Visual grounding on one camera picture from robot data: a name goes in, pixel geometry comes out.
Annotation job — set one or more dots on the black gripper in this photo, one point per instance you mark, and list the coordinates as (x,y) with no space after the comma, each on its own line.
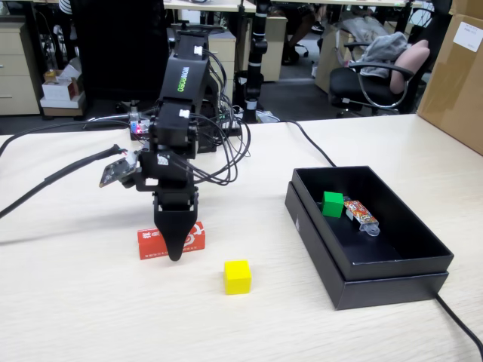
(170,177)

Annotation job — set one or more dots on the red box with white print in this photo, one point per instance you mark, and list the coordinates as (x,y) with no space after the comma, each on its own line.
(149,245)

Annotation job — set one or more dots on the yellow wooden cube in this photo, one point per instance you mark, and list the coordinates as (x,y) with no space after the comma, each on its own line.
(237,279)

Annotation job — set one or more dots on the green wooden cube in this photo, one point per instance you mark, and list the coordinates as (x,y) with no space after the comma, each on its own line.
(332,205)

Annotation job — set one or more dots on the colourful candy pack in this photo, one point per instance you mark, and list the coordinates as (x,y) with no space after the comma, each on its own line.
(360,215)

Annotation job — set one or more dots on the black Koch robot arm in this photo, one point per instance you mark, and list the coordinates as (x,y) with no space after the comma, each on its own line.
(185,79)

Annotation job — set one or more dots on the black cardboard box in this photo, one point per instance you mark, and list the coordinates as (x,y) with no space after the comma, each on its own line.
(396,218)

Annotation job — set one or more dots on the black open box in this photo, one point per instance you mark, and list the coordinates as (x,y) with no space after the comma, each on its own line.
(392,292)

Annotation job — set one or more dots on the large brown cardboard box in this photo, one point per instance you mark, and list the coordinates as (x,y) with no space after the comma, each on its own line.
(449,94)

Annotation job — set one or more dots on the robot controller circuit board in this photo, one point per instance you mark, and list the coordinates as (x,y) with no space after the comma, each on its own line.
(137,130)

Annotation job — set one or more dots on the shallow beige carton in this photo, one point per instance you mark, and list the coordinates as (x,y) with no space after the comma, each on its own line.
(62,109)

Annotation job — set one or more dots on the white cardboard carton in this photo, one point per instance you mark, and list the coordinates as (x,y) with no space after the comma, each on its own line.
(60,88)

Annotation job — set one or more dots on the black desk partition panel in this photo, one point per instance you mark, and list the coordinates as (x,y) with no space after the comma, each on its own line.
(120,49)

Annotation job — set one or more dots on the beige drawer filing cabinet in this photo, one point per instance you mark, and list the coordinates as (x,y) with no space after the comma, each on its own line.
(17,75)

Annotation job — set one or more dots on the black office chair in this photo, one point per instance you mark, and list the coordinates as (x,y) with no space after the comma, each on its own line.
(347,81)

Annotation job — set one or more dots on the beige office desk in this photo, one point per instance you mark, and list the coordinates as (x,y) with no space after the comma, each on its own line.
(211,5)

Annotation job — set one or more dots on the seated person's legs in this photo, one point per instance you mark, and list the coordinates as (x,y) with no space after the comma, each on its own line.
(302,34)

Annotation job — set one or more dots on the clear plastic bag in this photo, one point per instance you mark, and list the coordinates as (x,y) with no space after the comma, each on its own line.
(358,24)

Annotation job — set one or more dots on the grey cloth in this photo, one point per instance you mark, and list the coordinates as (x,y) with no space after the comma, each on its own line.
(385,49)

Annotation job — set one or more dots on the pink cushion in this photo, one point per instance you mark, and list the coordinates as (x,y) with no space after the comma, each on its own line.
(411,60)

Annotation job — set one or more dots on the white paper label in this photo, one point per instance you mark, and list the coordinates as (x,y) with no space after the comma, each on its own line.
(468,35)

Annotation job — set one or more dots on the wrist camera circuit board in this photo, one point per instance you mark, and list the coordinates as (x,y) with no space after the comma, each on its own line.
(115,171)

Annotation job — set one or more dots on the beige pedestal cabinet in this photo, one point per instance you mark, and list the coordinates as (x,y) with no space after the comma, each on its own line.
(226,49)
(273,49)

